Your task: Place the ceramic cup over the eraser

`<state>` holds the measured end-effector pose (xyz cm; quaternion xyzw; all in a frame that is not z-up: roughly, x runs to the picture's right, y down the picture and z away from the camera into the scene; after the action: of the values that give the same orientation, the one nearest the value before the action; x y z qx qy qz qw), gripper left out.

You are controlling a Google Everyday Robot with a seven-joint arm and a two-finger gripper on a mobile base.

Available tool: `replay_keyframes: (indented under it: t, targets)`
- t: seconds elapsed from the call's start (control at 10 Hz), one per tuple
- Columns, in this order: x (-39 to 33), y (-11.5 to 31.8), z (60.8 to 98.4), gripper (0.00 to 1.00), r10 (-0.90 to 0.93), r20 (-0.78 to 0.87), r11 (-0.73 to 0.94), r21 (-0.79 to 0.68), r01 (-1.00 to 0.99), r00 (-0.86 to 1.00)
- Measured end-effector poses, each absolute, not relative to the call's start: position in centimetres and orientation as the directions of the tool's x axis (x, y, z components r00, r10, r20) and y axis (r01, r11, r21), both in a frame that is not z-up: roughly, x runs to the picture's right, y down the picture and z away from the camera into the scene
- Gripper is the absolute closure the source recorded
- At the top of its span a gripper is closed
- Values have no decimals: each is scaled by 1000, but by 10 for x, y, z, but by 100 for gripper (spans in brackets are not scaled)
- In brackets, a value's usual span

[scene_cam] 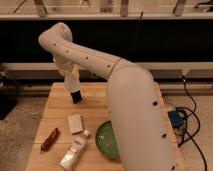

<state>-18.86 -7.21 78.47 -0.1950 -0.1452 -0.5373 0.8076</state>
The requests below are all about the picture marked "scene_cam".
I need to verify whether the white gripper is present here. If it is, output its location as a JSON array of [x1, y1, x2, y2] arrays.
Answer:
[[53, 56, 82, 104]]

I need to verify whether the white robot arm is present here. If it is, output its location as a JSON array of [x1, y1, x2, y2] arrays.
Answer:
[[38, 22, 176, 171]]

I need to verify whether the white rectangular eraser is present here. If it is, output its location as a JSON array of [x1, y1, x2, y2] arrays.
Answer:
[[68, 114, 83, 134]]

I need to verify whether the green ceramic cup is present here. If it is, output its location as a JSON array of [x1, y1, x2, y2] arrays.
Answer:
[[95, 121, 120, 160]]

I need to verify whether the dark red pen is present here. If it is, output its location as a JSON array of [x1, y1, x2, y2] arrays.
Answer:
[[40, 128, 60, 153]]

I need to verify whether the small white bottle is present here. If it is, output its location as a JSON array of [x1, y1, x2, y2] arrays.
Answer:
[[59, 130, 90, 171]]

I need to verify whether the blue power adapter box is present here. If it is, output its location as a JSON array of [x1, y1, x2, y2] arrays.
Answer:
[[168, 111, 183, 128]]

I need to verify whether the black cable on floor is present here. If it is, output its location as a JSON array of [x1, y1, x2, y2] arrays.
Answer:
[[174, 75, 209, 171]]

